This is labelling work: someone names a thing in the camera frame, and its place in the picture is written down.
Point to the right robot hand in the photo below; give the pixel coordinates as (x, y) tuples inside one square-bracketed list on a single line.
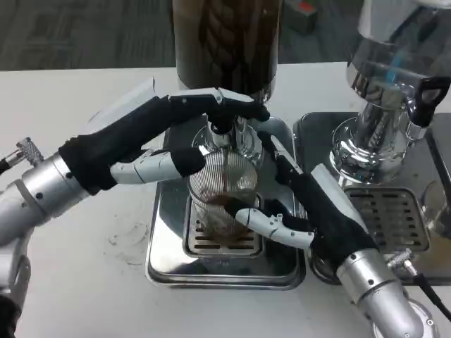
[(327, 211)]

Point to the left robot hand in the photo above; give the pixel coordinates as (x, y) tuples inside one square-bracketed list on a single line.
[(116, 141)]

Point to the clear ribbed glass cup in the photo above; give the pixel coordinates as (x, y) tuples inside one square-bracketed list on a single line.
[(229, 169)]

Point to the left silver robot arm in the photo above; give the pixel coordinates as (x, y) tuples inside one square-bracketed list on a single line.
[(38, 197)]

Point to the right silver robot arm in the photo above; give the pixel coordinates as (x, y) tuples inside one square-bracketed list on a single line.
[(380, 295)]

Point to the steel slotted drip grid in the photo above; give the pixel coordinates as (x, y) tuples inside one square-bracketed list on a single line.
[(387, 214), (225, 247)]

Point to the steel drip tray base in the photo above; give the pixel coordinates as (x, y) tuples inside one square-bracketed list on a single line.
[(169, 260), (317, 134)]

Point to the dark drink dispenser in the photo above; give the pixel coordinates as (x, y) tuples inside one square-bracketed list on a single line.
[(225, 42)]

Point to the clear drink dispenser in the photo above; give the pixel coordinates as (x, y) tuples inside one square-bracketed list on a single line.
[(380, 70)]

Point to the grey box with red button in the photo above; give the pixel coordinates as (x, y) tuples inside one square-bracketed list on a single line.
[(301, 17)]

